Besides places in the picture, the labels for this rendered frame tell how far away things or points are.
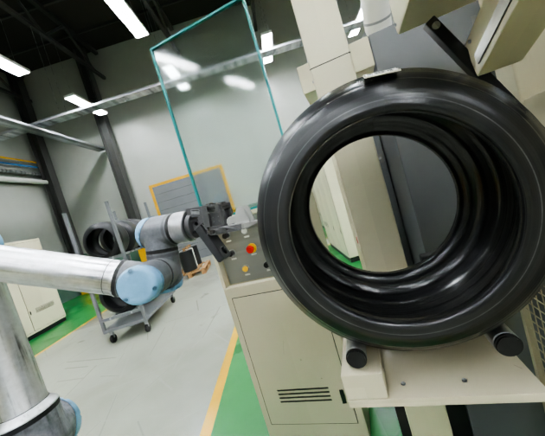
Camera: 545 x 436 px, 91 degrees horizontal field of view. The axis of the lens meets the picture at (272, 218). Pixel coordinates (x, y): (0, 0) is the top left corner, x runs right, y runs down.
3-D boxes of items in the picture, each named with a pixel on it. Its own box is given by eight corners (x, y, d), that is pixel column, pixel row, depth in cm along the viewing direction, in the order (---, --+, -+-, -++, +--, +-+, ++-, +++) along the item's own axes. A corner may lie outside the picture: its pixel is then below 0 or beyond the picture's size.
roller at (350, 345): (364, 297, 91) (351, 301, 92) (358, 285, 91) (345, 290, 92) (370, 366, 57) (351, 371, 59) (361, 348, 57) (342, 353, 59)
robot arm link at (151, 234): (157, 247, 86) (152, 217, 86) (190, 243, 82) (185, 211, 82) (134, 253, 77) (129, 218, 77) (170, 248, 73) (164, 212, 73)
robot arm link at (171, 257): (142, 299, 73) (135, 253, 72) (157, 288, 84) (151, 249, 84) (177, 293, 73) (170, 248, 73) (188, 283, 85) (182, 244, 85)
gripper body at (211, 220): (220, 202, 68) (180, 209, 72) (226, 235, 69) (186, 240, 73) (232, 200, 76) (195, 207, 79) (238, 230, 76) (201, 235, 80)
